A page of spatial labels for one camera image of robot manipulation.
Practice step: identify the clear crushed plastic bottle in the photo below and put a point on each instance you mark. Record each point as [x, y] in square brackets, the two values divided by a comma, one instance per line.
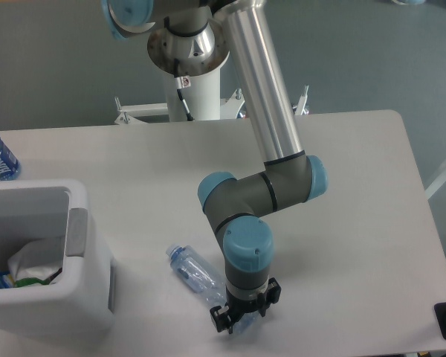
[202, 277]

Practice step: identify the white trash can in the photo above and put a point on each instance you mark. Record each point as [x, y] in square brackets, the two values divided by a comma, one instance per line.
[80, 299]

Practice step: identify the white paper wrapper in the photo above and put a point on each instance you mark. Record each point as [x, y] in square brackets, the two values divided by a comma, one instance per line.
[38, 263]

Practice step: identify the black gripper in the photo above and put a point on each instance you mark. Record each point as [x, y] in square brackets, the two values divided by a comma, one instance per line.
[225, 317]

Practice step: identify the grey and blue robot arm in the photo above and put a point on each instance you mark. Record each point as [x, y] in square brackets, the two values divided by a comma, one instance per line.
[258, 167]

